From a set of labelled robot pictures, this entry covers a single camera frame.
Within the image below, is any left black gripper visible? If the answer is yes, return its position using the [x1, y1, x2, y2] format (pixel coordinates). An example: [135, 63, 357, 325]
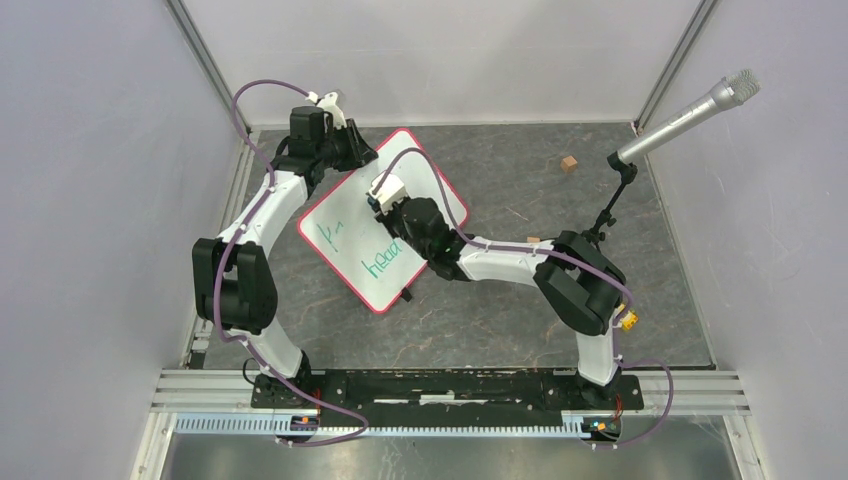
[317, 119, 379, 173]

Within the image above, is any pink framed whiteboard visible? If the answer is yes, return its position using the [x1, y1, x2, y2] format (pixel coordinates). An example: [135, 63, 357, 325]
[298, 128, 427, 314]

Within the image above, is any blue whiteboard eraser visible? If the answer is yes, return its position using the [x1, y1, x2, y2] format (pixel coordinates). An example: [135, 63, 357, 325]
[367, 197, 381, 215]

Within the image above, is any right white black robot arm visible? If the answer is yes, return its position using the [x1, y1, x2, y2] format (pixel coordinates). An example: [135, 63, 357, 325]
[368, 196, 626, 408]

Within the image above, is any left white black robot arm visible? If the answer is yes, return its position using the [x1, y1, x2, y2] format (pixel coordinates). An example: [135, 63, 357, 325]
[192, 106, 377, 408]

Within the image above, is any far wooden cube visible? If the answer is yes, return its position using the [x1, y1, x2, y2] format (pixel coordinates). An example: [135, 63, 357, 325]
[560, 156, 578, 175]

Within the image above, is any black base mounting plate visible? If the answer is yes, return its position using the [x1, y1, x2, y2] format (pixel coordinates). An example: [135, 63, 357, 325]
[250, 368, 645, 428]

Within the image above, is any black microphone tripod stand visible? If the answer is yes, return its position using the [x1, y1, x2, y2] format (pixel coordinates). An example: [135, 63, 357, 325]
[581, 153, 638, 249]

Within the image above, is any silver microphone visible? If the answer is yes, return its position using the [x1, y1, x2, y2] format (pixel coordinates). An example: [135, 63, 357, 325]
[607, 69, 761, 172]

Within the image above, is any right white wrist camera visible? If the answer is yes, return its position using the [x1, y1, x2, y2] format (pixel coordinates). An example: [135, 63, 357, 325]
[367, 172, 407, 214]

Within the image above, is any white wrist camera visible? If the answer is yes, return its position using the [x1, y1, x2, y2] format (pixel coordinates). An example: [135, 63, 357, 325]
[305, 90, 346, 130]
[367, 172, 407, 214]

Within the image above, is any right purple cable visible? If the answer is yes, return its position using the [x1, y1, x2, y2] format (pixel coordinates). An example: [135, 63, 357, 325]
[374, 147, 677, 450]

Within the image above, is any purple cable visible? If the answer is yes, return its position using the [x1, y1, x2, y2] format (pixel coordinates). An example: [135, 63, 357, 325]
[211, 79, 370, 448]
[374, 147, 677, 450]

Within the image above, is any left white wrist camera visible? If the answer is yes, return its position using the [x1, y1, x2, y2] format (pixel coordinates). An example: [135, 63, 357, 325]
[305, 90, 346, 130]

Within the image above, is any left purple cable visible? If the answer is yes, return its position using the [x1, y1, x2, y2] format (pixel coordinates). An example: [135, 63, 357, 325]
[211, 79, 370, 448]

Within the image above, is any aluminium cable duct rail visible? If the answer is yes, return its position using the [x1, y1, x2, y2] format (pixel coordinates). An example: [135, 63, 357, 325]
[173, 413, 621, 440]

